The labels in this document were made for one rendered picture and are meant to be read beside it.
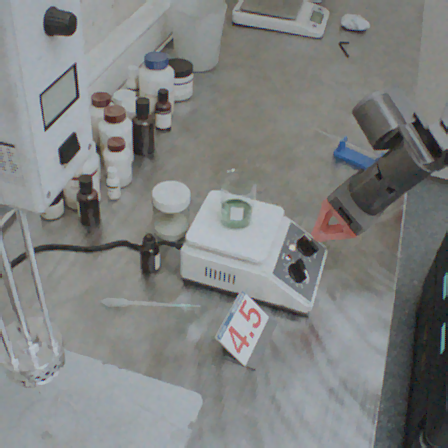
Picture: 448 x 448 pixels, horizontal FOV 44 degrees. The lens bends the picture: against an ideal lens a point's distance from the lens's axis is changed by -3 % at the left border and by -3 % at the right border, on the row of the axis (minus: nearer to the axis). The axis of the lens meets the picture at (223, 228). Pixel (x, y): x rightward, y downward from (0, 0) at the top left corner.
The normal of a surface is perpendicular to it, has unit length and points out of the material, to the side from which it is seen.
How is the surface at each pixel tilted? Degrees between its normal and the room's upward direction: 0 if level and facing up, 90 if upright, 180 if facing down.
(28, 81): 90
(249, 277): 90
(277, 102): 0
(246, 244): 0
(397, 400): 0
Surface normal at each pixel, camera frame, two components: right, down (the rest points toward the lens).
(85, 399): 0.07, -0.72
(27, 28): 0.95, 0.25
